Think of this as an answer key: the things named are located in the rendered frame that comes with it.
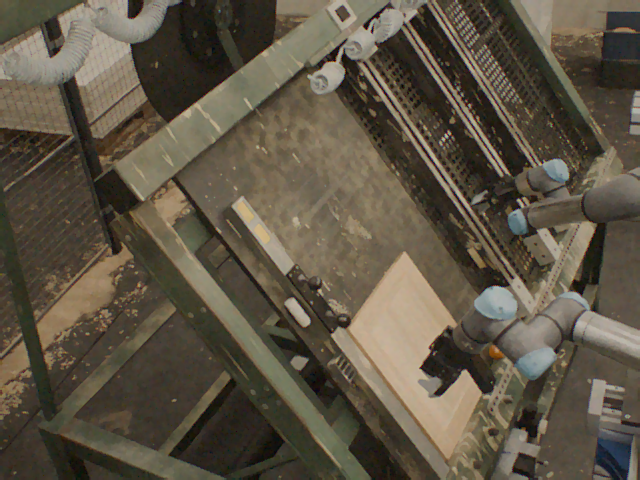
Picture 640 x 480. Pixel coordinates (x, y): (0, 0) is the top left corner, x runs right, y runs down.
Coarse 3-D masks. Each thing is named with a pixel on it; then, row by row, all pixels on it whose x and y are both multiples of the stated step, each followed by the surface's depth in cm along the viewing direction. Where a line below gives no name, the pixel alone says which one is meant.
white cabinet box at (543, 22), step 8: (456, 0) 565; (520, 0) 549; (528, 0) 547; (536, 0) 545; (544, 0) 601; (552, 0) 599; (456, 8) 568; (528, 8) 550; (536, 8) 548; (544, 8) 604; (552, 8) 602; (536, 16) 551; (544, 16) 606; (536, 24) 554; (544, 24) 594; (464, 32) 576; (472, 32) 574; (544, 32) 586; (488, 64) 583; (496, 64) 581; (456, 80) 599
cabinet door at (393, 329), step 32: (384, 288) 235; (416, 288) 244; (352, 320) 224; (384, 320) 231; (416, 320) 240; (448, 320) 250; (384, 352) 227; (416, 352) 236; (416, 384) 232; (416, 416) 228; (448, 416) 237; (448, 448) 232
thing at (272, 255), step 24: (240, 216) 203; (264, 264) 209; (288, 264) 209; (288, 288) 210; (312, 312) 210; (336, 336) 213; (360, 360) 216; (360, 384) 217; (384, 384) 220; (384, 408) 218; (408, 432) 220; (432, 456) 224
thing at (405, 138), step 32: (384, 32) 241; (352, 64) 251; (384, 96) 253; (384, 128) 258; (416, 160) 259; (448, 192) 261; (448, 224) 267; (480, 224) 268; (480, 256) 268; (512, 288) 269
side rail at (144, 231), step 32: (128, 224) 186; (160, 224) 185; (160, 256) 186; (192, 256) 189; (160, 288) 193; (192, 288) 187; (192, 320) 195; (224, 320) 189; (224, 352) 196; (256, 352) 193; (256, 384) 197; (288, 384) 196; (288, 416) 198; (320, 416) 200; (320, 448) 198
